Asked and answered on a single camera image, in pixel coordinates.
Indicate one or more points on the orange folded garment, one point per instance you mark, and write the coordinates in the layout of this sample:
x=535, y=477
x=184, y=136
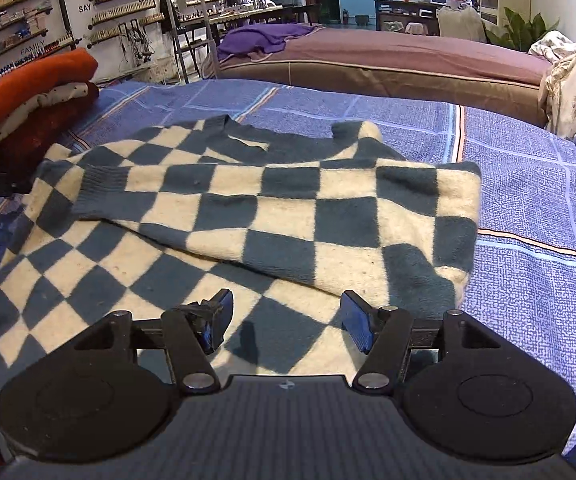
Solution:
x=33, y=80

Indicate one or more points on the wall shelves of small bottles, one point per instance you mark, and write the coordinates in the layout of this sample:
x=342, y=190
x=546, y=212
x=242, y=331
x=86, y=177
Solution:
x=43, y=15

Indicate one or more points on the purple blanket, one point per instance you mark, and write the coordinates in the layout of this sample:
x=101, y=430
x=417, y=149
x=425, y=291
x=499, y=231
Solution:
x=263, y=37

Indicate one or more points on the white crumpled floral cloth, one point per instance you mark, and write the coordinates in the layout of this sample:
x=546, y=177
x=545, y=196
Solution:
x=550, y=45

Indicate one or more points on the checkered knit sweater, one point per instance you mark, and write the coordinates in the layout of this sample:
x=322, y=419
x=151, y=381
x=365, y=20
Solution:
x=268, y=210

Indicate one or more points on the dark wooden sideboard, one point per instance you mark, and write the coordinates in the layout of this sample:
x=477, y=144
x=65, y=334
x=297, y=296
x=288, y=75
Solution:
x=403, y=10

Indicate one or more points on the white dotted folded garment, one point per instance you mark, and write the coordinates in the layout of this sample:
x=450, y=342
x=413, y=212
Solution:
x=63, y=92

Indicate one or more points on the metal ladder rack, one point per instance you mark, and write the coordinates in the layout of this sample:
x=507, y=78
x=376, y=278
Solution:
x=188, y=35

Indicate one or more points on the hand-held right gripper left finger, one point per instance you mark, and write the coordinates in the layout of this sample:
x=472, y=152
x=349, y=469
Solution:
x=225, y=305

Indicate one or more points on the white cloth-covered chair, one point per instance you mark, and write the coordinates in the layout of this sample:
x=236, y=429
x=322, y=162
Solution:
x=460, y=22

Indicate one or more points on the dining table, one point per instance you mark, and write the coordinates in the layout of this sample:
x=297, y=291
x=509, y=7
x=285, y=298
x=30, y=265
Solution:
x=238, y=12

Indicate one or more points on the blue plaid bed sheet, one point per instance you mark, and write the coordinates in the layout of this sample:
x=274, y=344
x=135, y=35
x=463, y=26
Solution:
x=518, y=185

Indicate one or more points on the brown mattress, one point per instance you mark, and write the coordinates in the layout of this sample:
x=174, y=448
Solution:
x=393, y=65

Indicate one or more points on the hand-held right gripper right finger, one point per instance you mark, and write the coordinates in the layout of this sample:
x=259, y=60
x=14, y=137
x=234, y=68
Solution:
x=355, y=320

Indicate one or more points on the dark red folded garment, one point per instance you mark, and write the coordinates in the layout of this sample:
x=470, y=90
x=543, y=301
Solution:
x=43, y=130

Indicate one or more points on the green potted plant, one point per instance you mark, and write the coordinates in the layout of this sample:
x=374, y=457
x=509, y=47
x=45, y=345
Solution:
x=518, y=27

